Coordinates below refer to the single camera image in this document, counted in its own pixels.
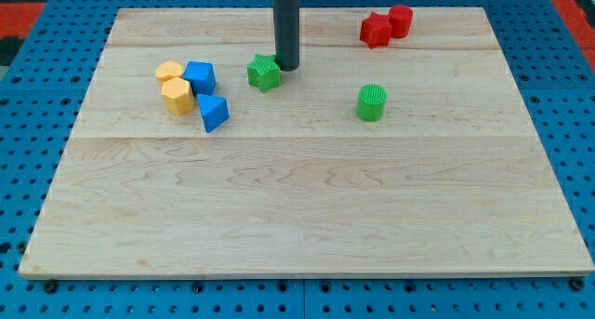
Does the yellow hexagon block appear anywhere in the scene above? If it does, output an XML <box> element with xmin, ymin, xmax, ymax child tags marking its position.
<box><xmin>161</xmin><ymin>77</ymin><xmax>195</xmax><ymax>116</ymax></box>

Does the light wooden board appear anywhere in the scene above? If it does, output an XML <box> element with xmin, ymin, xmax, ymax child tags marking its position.
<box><xmin>20</xmin><ymin>7</ymin><xmax>594</xmax><ymax>280</ymax></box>

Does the red cylinder block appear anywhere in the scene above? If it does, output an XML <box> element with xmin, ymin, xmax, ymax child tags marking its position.
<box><xmin>389</xmin><ymin>5</ymin><xmax>414</xmax><ymax>38</ymax></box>

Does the red star block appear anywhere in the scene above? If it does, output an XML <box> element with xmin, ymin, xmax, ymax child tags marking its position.
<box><xmin>359</xmin><ymin>12</ymin><xmax>392</xmax><ymax>48</ymax></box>

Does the yellow round block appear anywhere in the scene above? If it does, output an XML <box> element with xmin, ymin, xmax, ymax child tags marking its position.
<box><xmin>154</xmin><ymin>60</ymin><xmax>184</xmax><ymax>86</ymax></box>

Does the blue cube block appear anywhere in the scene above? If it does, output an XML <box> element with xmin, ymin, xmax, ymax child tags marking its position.
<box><xmin>182</xmin><ymin>61</ymin><xmax>217</xmax><ymax>96</ymax></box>

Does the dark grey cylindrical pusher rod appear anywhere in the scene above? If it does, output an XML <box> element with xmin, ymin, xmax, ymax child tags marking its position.
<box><xmin>272</xmin><ymin>0</ymin><xmax>300</xmax><ymax>72</ymax></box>

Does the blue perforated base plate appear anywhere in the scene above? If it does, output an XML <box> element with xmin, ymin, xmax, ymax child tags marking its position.
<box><xmin>1</xmin><ymin>0</ymin><xmax>594</xmax><ymax>318</ymax></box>

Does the green cylinder block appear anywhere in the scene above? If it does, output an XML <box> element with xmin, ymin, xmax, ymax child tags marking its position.
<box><xmin>356</xmin><ymin>84</ymin><xmax>388</xmax><ymax>122</ymax></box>

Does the blue triangular prism block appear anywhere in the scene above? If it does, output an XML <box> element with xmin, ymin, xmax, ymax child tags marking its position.
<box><xmin>197</xmin><ymin>94</ymin><xmax>230</xmax><ymax>133</ymax></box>

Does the green star block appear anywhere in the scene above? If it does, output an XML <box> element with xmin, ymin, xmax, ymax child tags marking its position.
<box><xmin>247</xmin><ymin>53</ymin><xmax>282</xmax><ymax>93</ymax></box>

